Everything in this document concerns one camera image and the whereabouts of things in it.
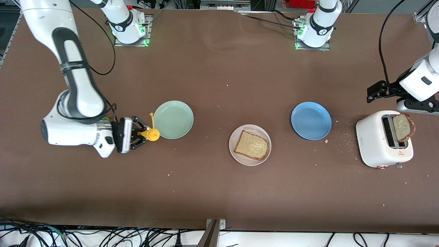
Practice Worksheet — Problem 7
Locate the black base cable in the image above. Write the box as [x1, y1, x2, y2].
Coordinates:
[235, 10, 302, 31]

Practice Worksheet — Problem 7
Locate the aluminium corner profile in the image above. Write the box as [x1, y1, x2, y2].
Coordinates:
[413, 0, 434, 24]

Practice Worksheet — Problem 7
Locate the grey metal box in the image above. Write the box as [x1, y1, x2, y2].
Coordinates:
[200, 0, 251, 11]

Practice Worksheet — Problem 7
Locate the white toaster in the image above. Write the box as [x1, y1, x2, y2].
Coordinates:
[356, 110, 414, 169]

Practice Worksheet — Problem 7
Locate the red box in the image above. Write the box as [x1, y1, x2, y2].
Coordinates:
[289, 0, 317, 9]

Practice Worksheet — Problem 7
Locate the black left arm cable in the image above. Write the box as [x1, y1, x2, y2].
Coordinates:
[379, 0, 407, 86]

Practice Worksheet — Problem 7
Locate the dark grey metal bar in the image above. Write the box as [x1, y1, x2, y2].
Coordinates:
[197, 220, 220, 247]

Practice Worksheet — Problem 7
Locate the brown crust bread slice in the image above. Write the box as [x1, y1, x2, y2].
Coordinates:
[234, 130, 269, 160]
[392, 113, 416, 143]

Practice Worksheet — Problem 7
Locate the beige plate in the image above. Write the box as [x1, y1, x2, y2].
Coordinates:
[229, 124, 272, 166]

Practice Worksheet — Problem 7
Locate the blue plate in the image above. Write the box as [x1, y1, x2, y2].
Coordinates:
[291, 102, 332, 140]

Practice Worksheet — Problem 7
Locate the yellow squeeze bottle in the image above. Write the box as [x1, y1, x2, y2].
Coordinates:
[139, 113, 161, 142]

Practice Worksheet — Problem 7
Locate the pale green plate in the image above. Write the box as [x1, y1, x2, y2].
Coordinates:
[152, 100, 194, 140]

